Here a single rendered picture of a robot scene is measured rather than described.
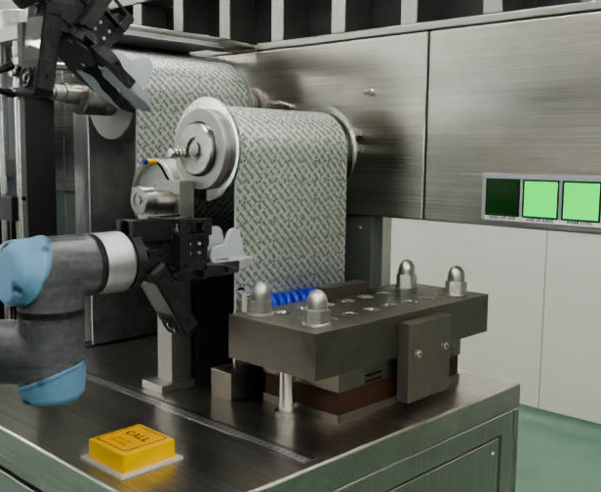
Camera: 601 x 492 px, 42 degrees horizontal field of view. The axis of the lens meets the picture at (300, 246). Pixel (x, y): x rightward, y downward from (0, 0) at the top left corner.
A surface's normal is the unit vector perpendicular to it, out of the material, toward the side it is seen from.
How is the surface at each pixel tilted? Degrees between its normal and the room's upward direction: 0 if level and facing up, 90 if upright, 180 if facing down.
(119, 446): 0
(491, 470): 90
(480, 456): 90
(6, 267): 90
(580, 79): 90
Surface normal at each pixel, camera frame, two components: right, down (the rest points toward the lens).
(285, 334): -0.69, 0.07
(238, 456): 0.01, -0.99
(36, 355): -0.09, 0.11
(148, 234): 0.72, 0.09
